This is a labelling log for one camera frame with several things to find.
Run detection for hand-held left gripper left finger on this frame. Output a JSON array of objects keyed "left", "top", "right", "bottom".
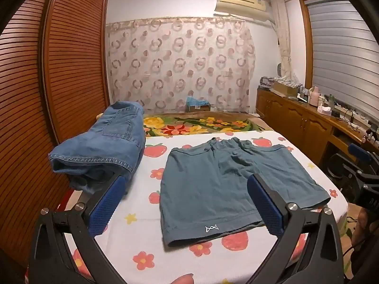
[{"left": 28, "top": 175, "right": 128, "bottom": 284}]

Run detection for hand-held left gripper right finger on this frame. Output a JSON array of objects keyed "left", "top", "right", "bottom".
[{"left": 247, "top": 173, "right": 345, "bottom": 284}]

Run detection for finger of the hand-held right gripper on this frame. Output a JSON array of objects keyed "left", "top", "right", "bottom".
[
  {"left": 348, "top": 143, "right": 379, "bottom": 172},
  {"left": 340, "top": 166, "right": 376, "bottom": 187}
]

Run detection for teal shorts pants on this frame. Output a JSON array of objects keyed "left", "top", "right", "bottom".
[{"left": 160, "top": 136, "right": 331, "bottom": 247}]

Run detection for blue denim pants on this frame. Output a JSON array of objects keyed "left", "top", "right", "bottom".
[{"left": 49, "top": 101, "right": 145, "bottom": 196}]

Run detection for person's right hand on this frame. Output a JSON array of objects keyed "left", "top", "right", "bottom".
[{"left": 354, "top": 210, "right": 374, "bottom": 244}]

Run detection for beige patterned rug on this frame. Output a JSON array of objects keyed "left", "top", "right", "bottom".
[{"left": 344, "top": 203, "right": 359, "bottom": 230}]

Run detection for red printed cloth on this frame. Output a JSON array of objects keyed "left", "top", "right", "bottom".
[{"left": 58, "top": 190, "right": 93, "bottom": 211}]

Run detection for white power strip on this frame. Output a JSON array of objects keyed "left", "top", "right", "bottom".
[{"left": 334, "top": 102, "right": 371, "bottom": 125}]

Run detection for strawberry flower print bed sheet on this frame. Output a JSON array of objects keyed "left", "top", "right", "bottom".
[{"left": 25, "top": 136, "right": 348, "bottom": 284}]

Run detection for wooden sideboard cabinet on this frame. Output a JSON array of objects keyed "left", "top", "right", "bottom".
[{"left": 256, "top": 87, "right": 379, "bottom": 169}]

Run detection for pink thermos jug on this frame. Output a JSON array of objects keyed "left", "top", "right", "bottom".
[{"left": 309, "top": 86, "right": 321, "bottom": 106}]

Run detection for open cardboard box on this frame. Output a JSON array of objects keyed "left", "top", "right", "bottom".
[{"left": 272, "top": 80, "right": 299, "bottom": 97}]

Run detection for grey window blind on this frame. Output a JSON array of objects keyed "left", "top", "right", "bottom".
[{"left": 305, "top": 0, "right": 379, "bottom": 119}]

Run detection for dark printed box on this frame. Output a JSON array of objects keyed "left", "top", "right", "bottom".
[{"left": 258, "top": 76, "right": 274, "bottom": 90}]

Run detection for cardboard box with blue cloth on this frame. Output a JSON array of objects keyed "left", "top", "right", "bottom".
[{"left": 185, "top": 96, "right": 211, "bottom": 113}]

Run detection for beige tied window curtain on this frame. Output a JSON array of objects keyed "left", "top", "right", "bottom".
[{"left": 271, "top": 0, "right": 301, "bottom": 81}]

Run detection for wooden louvred wardrobe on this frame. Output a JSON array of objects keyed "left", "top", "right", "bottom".
[{"left": 0, "top": 0, "right": 111, "bottom": 273}]

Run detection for circle pattern sheer curtain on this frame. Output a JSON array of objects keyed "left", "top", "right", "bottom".
[{"left": 105, "top": 18, "right": 257, "bottom": 114}]

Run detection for wooden window frame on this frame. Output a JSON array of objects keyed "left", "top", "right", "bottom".
[{"left": 298, "top": 0, "right": 351, "bottom": 91}]

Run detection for cream wall air conditioner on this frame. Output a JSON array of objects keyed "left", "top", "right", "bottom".
[{"left": 214, "top": 0, "right": 274, "bottom": 22}]

